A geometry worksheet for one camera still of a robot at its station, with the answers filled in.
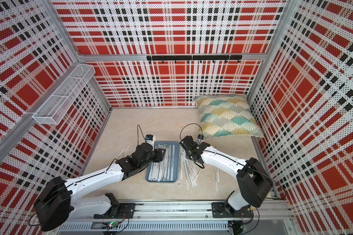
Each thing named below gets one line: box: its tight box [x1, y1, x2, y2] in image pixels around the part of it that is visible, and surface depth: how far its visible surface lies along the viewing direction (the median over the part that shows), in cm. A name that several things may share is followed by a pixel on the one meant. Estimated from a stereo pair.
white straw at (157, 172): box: [148, 159, 165, 182], surface depth 88 cm
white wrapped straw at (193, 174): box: [189, 160, 202, 189], surface depth 87 cm
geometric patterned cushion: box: [194, 94, 265, 140], surface depth 95 cm
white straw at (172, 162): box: [170, 144, 176, 182], surface depth 92 cm
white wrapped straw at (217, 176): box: [214, 166, 221, 192], surface depth 86 cm
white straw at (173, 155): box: [170, 144, 176, 182], surface depth 93 cm
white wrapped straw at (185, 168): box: [177, 152, 193, 192], surface depth 88 cm
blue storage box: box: [145, 141, 180, 183], surface depth 88 cm
